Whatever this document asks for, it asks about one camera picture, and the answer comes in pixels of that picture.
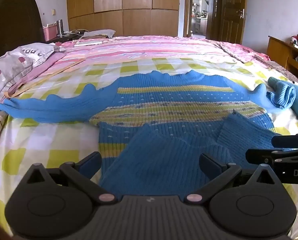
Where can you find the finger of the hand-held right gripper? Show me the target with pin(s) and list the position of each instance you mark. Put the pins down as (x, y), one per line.
(259, 156)
(283, 141)

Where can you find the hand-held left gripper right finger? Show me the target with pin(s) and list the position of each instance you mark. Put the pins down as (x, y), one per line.
(208, 163)

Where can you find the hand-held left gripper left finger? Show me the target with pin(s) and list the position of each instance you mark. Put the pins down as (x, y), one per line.
(91, 162)

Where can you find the blue striped knit sweater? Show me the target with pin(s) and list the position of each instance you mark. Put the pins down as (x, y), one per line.
(164, 155)

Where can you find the yellow-green checked quilt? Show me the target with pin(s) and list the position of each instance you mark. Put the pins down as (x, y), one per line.
(51, 135)

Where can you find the wooden cabinet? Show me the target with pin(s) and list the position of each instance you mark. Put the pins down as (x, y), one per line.
(279, 52)

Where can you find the white book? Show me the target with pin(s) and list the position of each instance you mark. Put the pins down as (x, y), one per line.
(88, 42)

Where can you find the grey pillow with pink dots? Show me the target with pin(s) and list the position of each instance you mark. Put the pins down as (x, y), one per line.
(16, 62)

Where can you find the dark nightstand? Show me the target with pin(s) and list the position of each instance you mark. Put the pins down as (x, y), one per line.
(66, 38)

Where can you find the grey folded cloth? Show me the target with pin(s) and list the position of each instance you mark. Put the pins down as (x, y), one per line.
(100, 33)

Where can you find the pink storage box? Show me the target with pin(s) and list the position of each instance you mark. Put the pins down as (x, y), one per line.
(50, 33)

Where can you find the steel thermos bottle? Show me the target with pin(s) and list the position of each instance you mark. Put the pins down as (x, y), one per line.
(60, 27)

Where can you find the dark wooden door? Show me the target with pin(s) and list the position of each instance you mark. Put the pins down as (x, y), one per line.
(230, 12)

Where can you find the wooden wardrobe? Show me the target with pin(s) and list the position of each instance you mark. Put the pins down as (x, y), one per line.
(123, 5)

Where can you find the dark wooden headboard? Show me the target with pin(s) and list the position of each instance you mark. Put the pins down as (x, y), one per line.
(11, 22)

